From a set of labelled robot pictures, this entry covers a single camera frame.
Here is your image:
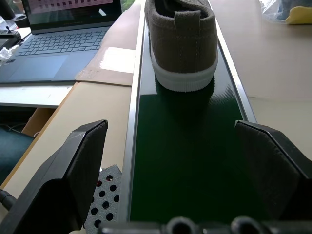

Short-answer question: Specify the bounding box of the black game controller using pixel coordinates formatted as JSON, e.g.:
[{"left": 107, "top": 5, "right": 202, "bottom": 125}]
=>
[{"left": 0, "top": 26, "right": 23, "bottom": 49}]

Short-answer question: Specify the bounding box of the clear plastic bag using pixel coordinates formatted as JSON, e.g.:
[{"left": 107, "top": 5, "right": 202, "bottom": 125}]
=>
[{"left": 261, "top": 0, "right": 312, "bottom": 25}]

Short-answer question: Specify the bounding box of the yellow cloth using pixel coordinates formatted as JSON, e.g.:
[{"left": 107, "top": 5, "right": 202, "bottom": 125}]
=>
[{"left": 284, "top": 6, "right": 312, "bottom": 26}]

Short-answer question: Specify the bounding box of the teal office chair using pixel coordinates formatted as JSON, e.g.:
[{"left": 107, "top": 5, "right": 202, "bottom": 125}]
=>
[{"left": 0, "top": 126, "right": 35, "bottom": 186}]

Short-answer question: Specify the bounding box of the green conveyor belt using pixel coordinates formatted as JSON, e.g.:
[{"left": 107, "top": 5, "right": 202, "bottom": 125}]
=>
[{"left": 117, "top": 0, "right": 258, "bottom": 225}]

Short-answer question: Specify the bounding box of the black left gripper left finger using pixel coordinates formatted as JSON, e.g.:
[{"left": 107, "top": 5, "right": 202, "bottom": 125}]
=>
[{"left": 0, "top": 119, "right": 109, "bottom": 234}]

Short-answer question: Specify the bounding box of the grey open laptop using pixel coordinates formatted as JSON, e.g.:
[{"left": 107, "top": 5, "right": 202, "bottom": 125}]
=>
[{"left": 0, "top": 0, "right": 122, "bottom": 84}]

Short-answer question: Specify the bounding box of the olive canvas shoe white sole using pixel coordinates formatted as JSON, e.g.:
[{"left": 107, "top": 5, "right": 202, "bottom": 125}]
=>
[{"left": 144, "top": 0, "right": 219, "bottom": 93}]

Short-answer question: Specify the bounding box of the black cable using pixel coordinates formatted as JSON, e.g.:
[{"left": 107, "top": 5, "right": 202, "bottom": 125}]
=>
[{"left": 0, "top": 188, "right": 18, "bottom": 212}]

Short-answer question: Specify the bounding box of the grey perforated motor housing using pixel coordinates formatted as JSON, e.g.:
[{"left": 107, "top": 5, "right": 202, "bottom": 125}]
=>
[{"left": 84, "top": 164, "right": 122, "bottom": 231}]

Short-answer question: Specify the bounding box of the crumpled white paper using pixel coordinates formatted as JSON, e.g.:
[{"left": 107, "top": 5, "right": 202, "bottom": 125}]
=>
[{"left": 0, "top": 46, "right": 18, "bottom": 66}]

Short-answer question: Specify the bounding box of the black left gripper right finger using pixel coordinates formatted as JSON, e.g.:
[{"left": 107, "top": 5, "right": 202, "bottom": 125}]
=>
[{"left": 234, "top": 119, "right": 312, "bottom": 223}]

